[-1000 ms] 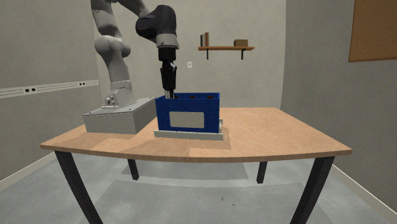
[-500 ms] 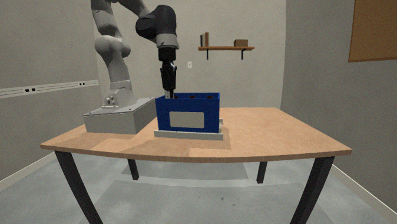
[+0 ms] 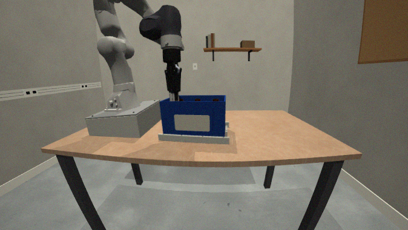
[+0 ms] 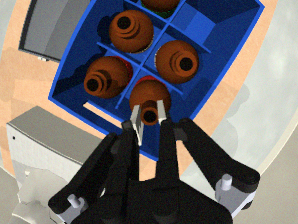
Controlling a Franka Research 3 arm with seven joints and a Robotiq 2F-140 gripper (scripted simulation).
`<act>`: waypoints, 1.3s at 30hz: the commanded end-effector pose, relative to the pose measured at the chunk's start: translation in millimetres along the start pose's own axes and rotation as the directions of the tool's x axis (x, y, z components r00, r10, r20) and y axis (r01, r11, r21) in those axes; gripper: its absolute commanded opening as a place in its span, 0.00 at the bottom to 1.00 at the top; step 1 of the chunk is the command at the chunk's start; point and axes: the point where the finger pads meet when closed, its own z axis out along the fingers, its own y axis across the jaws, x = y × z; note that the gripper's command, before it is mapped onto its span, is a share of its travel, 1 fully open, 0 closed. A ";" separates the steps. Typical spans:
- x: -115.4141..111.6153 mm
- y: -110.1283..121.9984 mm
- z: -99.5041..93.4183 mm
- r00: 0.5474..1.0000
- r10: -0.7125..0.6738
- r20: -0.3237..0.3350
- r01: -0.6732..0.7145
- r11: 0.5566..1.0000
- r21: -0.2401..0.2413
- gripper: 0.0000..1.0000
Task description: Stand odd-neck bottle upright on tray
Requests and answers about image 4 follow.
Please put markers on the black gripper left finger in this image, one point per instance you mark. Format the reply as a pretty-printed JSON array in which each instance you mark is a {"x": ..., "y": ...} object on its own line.
[{"x": 89, "y": 182}]

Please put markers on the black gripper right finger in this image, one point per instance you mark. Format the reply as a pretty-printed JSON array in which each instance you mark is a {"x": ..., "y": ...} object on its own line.
[{"x": 235, "y": 183}]

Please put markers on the blue plastic crate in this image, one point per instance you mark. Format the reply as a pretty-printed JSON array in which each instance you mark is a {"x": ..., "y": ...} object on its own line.
[{"x": 222, "y": 26}]

